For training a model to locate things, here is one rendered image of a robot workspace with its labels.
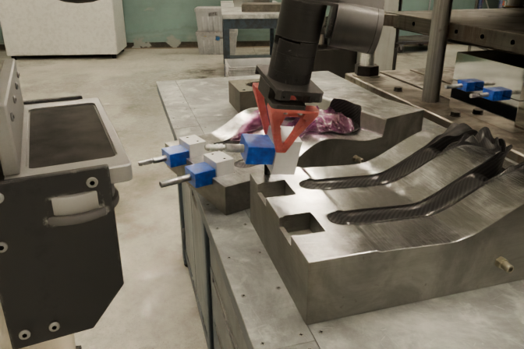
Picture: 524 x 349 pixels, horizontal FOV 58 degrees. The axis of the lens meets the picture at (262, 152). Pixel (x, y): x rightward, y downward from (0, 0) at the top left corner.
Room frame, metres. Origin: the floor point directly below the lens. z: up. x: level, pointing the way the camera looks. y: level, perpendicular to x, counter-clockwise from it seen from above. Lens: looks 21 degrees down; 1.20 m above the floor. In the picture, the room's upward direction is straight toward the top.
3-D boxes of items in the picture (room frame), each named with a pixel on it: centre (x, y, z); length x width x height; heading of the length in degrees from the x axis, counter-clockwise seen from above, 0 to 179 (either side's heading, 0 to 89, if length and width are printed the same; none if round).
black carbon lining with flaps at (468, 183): (0.65, -0.24, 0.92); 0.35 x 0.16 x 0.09; 106
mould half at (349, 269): (0.64, -0.26, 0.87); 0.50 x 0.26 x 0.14; 106
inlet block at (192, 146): (0.85, 0.18, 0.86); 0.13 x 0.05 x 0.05; 123
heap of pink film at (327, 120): (0.96, -0.08, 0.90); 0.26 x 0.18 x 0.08; 123
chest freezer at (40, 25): (6.95, 2.79, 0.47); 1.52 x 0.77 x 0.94; 95
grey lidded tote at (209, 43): (7.14, 0.66, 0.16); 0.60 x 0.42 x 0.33; 91
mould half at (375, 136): (0.96, -0.07, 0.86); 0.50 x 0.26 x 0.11; 123
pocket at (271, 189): (0.64, -0.02, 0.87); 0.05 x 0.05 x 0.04; 16
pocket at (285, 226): (0.54, -0.05, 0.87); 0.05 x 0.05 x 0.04; 16
